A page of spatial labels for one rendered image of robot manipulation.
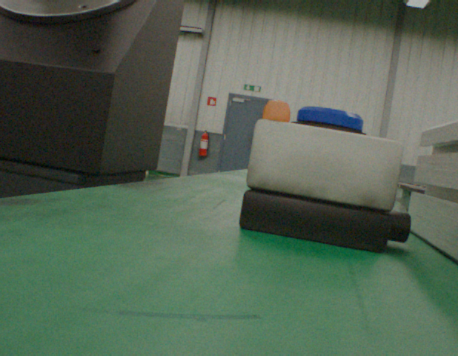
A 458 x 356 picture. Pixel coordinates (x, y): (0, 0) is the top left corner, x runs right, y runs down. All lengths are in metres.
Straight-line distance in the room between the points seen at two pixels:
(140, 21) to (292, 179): 0.31
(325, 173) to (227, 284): 0.13
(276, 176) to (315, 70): 11.32
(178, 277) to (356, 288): 0.06
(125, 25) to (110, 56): 0.05
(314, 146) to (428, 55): 11.70
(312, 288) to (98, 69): 0.35
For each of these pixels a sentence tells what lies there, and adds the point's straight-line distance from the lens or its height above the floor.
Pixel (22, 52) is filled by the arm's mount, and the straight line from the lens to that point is 0.52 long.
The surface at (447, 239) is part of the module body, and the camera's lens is 0.32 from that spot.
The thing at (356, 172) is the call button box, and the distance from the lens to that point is 0.27.
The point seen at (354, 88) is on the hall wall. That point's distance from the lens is 11.55.
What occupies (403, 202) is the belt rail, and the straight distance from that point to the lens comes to 0.66.
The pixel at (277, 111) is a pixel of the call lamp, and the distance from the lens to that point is 0.27.
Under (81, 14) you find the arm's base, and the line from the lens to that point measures 0.55.
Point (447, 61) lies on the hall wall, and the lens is 12.04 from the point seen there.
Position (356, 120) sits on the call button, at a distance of 0.30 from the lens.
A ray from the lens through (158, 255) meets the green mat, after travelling 0.18.
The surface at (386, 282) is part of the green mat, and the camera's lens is 0.21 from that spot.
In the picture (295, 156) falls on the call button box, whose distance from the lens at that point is 0.27.
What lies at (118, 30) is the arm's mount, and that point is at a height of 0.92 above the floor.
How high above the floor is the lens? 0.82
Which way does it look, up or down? 3 degrees down
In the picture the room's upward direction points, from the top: 9 degrees clockwise
